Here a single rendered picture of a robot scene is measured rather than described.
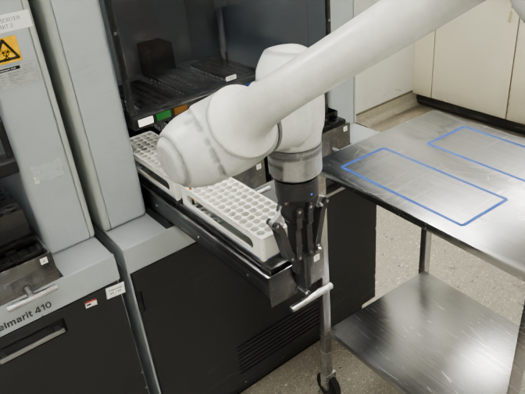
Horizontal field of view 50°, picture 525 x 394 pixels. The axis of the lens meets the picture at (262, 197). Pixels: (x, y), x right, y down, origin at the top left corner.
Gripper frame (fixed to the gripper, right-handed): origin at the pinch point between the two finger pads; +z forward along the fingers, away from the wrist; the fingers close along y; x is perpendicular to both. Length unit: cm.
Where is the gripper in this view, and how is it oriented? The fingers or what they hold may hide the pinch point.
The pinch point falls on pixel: (302, 269)
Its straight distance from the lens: 106.3
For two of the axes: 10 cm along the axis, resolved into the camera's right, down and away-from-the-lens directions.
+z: 0.9, 8.6, 5.1
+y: -7.9, 3.7, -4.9
